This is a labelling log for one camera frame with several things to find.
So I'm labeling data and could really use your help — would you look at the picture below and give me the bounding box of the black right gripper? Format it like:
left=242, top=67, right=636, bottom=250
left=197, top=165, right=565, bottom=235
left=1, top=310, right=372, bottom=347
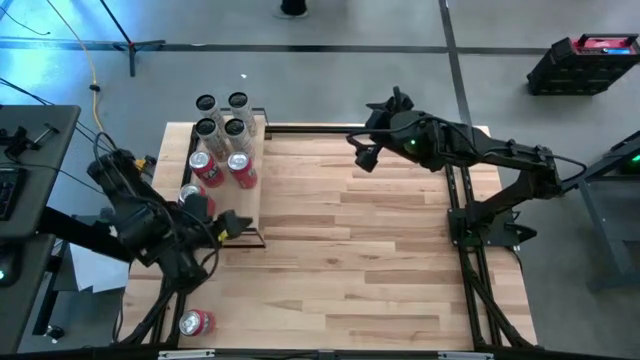
left=353, top=86, right=446, bottom=174

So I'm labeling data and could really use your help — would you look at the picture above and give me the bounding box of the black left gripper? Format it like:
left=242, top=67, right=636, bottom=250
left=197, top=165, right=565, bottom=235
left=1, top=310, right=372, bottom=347
left=185, top=193, right=254, bottom=250

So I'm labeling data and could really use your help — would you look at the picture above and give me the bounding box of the red beverage can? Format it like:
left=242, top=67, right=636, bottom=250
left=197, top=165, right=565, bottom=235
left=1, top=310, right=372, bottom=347
left=178, top=182, right=217, bottom=217
left=178, top=308, right=217, bottom=338
left=226, top=151, right=259, bottom=190
left=188, top=151, right=225, bottom=189

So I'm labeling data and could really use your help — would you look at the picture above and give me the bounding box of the white slim beverage can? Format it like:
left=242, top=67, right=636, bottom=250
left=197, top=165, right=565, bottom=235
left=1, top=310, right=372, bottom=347
left=194, top=117, right=229, bottom=162
left=194, top=93, right=224, bottom=126
left=227, top=91, right=259, bottom=135
left=223, top=117, right=256, bottom=160

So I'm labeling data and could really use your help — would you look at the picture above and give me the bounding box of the yellow and black plug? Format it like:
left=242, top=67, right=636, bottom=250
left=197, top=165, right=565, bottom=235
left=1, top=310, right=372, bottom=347
left=133, top=154, right=157, bottom=174

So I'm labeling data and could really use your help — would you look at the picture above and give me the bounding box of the white paper sheet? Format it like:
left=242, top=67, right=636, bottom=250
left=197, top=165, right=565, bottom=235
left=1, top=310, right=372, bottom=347
left=68, top=239, right=132, bottom=294

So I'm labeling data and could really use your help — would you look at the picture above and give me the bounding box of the black round object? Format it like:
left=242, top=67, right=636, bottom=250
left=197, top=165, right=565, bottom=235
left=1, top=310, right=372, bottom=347
left=273, top=0, right=311, bottom=20

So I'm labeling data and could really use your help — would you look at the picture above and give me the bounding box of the black tripod stand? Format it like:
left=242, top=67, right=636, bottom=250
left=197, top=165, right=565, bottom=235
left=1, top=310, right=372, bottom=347
left=97, top=0, right=166, bottom=79

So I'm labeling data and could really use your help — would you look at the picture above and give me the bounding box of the red and black tool case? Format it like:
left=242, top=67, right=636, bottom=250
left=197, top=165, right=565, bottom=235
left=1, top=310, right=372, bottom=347
left=526, top=32, right=640, bottom=97

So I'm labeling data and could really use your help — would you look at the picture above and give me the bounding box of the black clamp tool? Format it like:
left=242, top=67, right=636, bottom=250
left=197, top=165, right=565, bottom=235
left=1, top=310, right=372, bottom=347
left=0, top=123, right=60, bottom=159

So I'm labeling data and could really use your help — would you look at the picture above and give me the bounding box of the black keyboard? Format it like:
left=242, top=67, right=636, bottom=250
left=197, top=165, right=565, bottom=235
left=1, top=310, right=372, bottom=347
left=0, top=167, right=22, bottom=222

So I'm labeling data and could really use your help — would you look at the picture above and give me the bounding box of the black desk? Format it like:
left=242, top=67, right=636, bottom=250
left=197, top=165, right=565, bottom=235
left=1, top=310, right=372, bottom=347
left=0, top=103, right=136, bottom=354

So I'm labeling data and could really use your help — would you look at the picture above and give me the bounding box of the black computer mouse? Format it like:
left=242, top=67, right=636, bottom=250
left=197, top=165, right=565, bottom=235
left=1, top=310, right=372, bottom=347
left=0, top=243, right=22, bottom=289

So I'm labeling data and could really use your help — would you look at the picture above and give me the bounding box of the black metal stand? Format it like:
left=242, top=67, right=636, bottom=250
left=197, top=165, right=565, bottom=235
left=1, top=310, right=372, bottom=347
left=549, top=129, right=640, bottom=291

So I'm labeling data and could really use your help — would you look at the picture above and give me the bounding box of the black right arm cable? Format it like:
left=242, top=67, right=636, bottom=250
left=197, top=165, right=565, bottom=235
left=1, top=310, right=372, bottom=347
left=345, top=117, right=436, bottom=154

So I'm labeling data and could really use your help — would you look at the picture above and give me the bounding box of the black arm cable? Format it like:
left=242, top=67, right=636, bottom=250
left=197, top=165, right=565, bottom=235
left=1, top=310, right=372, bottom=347
left=92, top=130, right=121, bottom=166
left=345, top=117, right=436, bottom=154

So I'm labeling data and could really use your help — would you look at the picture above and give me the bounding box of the wooden shelf black metal frame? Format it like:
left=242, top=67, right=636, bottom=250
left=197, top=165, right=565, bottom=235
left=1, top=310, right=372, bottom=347
left=187, top=108, right=269, bottom=250

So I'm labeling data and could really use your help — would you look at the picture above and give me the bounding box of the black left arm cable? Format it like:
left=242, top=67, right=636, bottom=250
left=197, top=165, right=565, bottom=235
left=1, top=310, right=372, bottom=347
left=92, top=130, right=121, bottom=166

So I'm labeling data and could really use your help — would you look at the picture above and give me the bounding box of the silver metal bracket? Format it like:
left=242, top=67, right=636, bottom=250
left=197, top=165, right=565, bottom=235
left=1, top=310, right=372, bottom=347
left=158, top=348, right=216, bottom=360
left=437, top=351, right=495, bottom=360

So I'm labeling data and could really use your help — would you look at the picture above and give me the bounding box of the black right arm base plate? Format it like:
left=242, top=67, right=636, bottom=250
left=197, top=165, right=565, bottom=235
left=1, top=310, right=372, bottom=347
left=447, top=207, right=539, bottom=250

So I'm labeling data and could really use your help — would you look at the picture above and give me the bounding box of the yellow power cable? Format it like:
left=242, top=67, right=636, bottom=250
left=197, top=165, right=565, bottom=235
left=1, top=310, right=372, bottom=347
left=46, top=0, right=141, bottom=169

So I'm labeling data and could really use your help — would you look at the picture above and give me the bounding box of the thin black floor cable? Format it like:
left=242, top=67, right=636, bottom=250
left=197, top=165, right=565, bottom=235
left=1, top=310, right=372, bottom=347
left=0, top=7, right=51, bottom=37

